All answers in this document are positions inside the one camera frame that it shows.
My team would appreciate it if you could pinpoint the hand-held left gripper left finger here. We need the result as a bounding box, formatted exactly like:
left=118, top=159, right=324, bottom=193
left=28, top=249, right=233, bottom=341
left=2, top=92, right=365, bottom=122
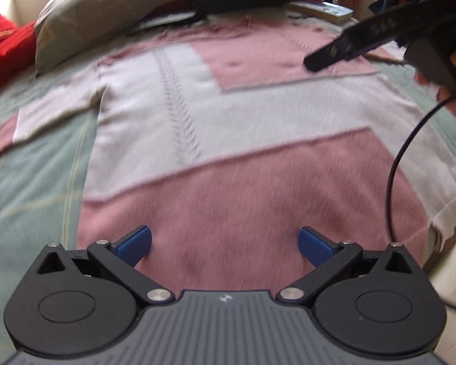
left=36, top=225, right=175, bottom=307

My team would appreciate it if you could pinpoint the paperback book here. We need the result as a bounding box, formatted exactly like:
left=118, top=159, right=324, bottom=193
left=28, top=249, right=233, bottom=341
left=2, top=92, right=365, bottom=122
left=289, top=1, right=355, bottom=23

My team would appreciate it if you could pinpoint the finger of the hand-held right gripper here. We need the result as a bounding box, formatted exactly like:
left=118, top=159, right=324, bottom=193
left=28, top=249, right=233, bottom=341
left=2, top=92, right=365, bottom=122
left=304, top=1, right=439, bottom=73

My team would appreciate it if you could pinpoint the black cable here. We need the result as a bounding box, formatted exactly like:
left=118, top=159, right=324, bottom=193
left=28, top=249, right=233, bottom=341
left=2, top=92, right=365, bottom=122
left=385, top=97, right=456, bottom=312

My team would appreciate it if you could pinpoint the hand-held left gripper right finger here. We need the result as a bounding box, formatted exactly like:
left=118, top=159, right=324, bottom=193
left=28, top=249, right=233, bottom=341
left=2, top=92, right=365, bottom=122
left=275, top=226, right=416, bottom=307

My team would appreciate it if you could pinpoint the grey green pillow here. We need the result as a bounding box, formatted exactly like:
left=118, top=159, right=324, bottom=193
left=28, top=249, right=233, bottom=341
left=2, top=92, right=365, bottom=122
left=34, top=0, right=187, bottom=75

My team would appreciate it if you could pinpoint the pink and white sweater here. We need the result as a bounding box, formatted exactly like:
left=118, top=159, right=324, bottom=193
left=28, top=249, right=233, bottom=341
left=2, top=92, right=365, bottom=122
left=0, top=17, right=456, bottom=301

